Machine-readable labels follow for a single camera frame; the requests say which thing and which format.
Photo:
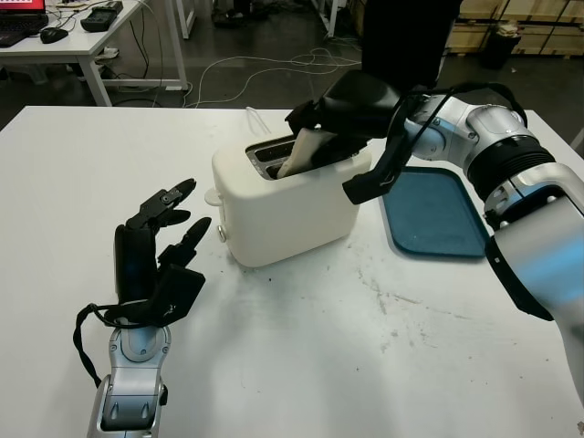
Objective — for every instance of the cream white two-slot toaster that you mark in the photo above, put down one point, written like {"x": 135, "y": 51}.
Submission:
{"x": 283, "y": 219}

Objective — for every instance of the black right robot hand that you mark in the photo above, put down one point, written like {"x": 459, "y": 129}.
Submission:
{"x": 360, "y": 105}

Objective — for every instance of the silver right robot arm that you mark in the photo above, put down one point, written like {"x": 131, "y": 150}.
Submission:
{"x": 538, "y": 255}

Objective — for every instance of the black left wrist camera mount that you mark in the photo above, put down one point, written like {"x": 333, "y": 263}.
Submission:
{"x": 178, "y": 292}

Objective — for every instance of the white desk frame leg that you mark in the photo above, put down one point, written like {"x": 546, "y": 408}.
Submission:
{"x": 329, "y": 18}
{"x": 187, "y": 20}

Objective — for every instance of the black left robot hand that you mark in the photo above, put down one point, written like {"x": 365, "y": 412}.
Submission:
{"x": 134, "y": 260}

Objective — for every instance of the black computer mouse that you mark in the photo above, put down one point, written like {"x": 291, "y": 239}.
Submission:
{"x": 54, "y": 35}

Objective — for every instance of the white office desk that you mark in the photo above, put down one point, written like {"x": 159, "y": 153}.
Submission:
{"x": 77, "y": 41}

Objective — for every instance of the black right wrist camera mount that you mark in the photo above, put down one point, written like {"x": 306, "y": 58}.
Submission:
{"x": 365, "y": 188}

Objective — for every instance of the black handheld controller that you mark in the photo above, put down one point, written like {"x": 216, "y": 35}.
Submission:
{"x": 100, "y": 17}

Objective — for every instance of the black laptop with red screen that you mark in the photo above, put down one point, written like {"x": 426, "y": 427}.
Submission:
{"x": 18, "y": 25}

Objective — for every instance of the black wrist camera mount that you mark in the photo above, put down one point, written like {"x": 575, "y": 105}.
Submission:
{"x": 178, "y": 292}
{"x": 365, "y": 188}

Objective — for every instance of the black waste bin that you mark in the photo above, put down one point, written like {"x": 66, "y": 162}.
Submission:
{"x": 499, "y": 50}

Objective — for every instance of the white bread slice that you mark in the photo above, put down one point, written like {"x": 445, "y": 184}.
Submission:
{"x": 301, "y": 155}

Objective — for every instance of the blue plastic tray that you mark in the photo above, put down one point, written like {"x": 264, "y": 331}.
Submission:
{"x": 433, "y": 214}

